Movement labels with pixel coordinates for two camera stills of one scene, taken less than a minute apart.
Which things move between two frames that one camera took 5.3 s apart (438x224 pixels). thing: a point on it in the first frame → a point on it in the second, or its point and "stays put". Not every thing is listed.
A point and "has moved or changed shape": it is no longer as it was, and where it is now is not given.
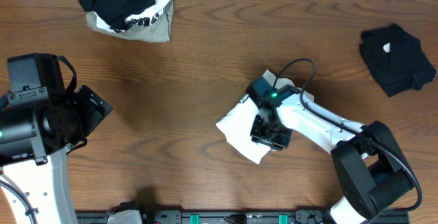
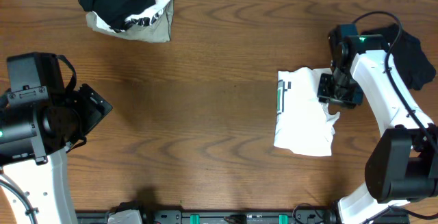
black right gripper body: x=274 y=135 → x=339 y=88
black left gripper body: x=94 y=104 stays put
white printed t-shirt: x=237 y=125 has moved or changed shape
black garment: x=395 y=59 stays put
